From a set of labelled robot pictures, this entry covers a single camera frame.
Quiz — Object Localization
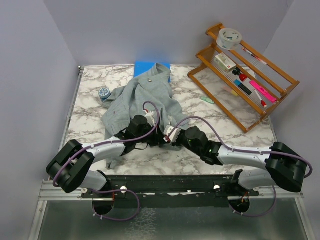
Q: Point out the blue paper sheet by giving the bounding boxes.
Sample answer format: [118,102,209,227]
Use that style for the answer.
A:
[133,61,172,83]

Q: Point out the blue patterned round container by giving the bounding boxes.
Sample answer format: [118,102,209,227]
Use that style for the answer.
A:
[98,87,111,102]

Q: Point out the aluminium frame rail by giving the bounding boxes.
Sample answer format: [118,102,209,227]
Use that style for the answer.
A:
[29,181,311,240]

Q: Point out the red white marker pen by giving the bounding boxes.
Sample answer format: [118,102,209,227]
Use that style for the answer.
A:
[254,89,267,108]

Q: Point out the blue black highlighter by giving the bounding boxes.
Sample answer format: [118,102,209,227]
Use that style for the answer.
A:
[234,79,252,96]

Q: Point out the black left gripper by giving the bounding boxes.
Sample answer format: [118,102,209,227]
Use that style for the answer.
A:
[135,123,169,147]

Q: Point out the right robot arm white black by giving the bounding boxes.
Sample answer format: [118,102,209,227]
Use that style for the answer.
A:
[167,126,307,196]

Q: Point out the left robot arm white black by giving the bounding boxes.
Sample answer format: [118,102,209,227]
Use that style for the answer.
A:
[46,111,163,198]

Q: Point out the white green small box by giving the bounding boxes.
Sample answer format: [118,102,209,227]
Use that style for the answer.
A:
[214,52,237,73]

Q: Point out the grey zip-up jacket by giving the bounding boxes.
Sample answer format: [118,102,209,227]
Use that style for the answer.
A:
[101,62,185,170]

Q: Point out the mint green eraser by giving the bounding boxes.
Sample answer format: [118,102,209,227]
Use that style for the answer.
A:
[200,96,215,105]

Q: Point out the red pen on top shelf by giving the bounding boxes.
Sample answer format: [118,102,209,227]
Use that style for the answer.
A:
[242,47,268,66]

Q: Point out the pink highlighter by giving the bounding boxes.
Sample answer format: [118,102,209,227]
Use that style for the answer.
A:
[249,80,277,103]

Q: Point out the wooden two-tier rack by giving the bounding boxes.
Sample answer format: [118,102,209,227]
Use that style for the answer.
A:
[188,23,300,133]

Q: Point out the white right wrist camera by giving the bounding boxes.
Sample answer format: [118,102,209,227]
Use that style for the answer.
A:
[163,125,181,144]

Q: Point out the clear tape roll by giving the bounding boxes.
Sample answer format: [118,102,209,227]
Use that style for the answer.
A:
[216,28,243,51]

